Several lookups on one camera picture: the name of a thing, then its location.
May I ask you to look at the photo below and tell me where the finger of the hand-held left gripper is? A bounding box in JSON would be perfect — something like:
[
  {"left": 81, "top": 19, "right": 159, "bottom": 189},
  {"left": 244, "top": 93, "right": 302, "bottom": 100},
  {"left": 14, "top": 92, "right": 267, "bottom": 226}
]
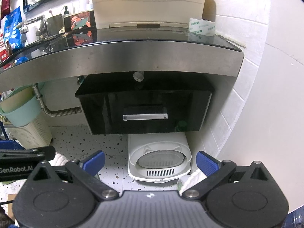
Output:
[{"left": 0, "top": 146, "right": 56, "bottom": 162}]

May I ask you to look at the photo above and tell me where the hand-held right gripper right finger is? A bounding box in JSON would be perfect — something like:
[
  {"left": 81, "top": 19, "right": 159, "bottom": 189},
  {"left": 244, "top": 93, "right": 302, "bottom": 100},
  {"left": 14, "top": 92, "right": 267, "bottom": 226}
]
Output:
[{"left": 181, "top": 150, "right": 278, "bottom": 199}]

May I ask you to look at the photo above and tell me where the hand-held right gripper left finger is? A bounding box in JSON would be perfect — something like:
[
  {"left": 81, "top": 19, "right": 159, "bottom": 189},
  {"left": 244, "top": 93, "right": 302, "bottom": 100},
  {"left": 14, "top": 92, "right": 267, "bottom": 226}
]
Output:
[{"left": 28, "top": 150, "right": 120, "bottom": 200}]

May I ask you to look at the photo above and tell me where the grey drawer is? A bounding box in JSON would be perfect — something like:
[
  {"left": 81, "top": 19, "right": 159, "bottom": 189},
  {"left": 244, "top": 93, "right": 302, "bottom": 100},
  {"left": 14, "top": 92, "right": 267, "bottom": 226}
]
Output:
[{"left": 78, "top": 92, "right": 212, "bottom": 135}]

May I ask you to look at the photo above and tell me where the black glass desktop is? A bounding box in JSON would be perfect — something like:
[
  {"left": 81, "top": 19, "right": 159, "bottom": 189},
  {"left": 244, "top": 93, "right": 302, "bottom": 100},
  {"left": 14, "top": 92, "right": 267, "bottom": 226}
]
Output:
[{"left": 0, "top": 27, "right": 245, "bottom": 85}]

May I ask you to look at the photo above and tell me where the cream perforated basket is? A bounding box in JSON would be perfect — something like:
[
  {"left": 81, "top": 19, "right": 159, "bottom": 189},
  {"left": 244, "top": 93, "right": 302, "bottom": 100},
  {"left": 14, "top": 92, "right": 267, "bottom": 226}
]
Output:
[{"left": 6, "top": 116, "right": 53, "bottom": 149}]

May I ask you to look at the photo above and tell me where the white cloth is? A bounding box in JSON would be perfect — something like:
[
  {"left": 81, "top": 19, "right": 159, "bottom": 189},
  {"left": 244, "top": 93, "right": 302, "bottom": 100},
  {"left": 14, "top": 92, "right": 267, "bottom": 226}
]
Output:
[{"left": 180, "top": 168, "right": 207, "bottom": 193}]

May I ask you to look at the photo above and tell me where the teal plastic basin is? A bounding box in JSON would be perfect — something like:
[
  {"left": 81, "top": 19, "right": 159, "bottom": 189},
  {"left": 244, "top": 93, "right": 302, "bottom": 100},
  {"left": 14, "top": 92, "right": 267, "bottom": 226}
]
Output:
[{"left": 0, "top": 82, "right": 47, "bottom": 127}]

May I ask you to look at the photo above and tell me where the white cat litter box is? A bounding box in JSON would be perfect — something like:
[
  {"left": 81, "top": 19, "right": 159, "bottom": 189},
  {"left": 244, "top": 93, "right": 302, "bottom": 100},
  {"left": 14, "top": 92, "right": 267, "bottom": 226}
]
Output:
[{"left": 127, "top": 132, "right": 192, "bottom": 184}]

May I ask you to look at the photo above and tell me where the black cabinet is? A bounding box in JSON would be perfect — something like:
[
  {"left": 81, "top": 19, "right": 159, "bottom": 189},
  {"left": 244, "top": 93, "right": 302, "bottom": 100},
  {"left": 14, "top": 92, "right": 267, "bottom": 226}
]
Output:
[{"left": 74, "top": 74, "right": 215, "bottom": 98}]

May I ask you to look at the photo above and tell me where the metal faucet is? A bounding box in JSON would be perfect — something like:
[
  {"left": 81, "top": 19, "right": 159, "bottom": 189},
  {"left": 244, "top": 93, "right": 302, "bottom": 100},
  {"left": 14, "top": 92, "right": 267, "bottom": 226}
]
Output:
[{"left": 20, "top": 15, "right": 51, "bottom": 40}]

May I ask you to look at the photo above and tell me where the blue snack packet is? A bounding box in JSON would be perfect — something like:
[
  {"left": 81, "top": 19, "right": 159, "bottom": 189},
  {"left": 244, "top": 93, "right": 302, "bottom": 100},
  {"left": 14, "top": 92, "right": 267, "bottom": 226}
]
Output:
[{"left": 3, "top": 7, "right": 25, "bottom": 50}]

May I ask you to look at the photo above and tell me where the metal cup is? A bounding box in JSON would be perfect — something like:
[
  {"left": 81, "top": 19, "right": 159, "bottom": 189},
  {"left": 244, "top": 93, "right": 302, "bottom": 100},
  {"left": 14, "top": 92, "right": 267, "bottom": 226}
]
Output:
[{"left": 46, "top": 14, "right": 66, "bottom": 34}]

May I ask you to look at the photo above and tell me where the clear tape roll green print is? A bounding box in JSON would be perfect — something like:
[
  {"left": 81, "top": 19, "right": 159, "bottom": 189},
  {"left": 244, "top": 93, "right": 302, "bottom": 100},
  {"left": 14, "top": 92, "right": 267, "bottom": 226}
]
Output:
[{"left": 188, "top": 17, "right": 217, "bottom": 37}]

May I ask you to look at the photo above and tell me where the phone with floral screen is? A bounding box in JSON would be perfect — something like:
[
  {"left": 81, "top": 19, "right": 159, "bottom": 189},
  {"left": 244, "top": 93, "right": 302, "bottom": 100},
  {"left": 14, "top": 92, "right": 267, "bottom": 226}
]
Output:
[{"left": 64, "top": 10, "right": 97, "bottom": 33}]

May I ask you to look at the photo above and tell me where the cream plastic tub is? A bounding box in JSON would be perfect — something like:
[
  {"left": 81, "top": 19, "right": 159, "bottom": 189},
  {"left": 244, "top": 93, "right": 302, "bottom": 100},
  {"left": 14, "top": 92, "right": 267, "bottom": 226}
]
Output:
[{"left": 84, "top": 0, "right": 213, "bottom": 29}]

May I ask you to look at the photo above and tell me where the corrugated metal hose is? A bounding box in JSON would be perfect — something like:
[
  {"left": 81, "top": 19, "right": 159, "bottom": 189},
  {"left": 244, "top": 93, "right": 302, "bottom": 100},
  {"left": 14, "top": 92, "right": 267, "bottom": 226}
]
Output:
[{"left": 32, "top": 83, "right": 82, "bottom": 118}]

